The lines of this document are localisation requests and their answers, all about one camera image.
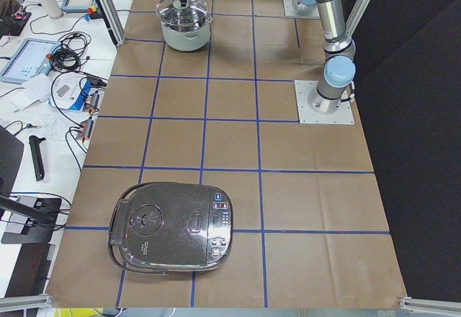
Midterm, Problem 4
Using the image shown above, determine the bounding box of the aluminium frame post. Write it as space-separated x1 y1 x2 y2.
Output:
95 0 126 47

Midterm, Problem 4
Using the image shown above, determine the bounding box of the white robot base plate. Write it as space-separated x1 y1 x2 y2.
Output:
294 80 355 125

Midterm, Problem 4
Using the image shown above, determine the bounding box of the pale green electric pot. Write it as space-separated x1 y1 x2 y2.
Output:
156 0 212 52

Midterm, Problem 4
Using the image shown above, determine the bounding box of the glass pot lid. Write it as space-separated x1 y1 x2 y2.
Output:
156 0 210 32

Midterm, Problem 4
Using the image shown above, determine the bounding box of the black bar tool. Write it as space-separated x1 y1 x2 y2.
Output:
29 135 45 181

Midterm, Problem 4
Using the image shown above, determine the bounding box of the silver rice cooker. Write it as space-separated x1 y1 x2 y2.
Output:
107 182 233 274

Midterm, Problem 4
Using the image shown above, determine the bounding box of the blue white box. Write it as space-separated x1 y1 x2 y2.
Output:
48 72 105 111

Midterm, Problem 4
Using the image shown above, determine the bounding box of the black coiled cable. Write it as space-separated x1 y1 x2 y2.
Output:
48 32 91 71

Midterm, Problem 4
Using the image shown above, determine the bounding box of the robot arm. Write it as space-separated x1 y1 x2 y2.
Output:
181 0 356 115

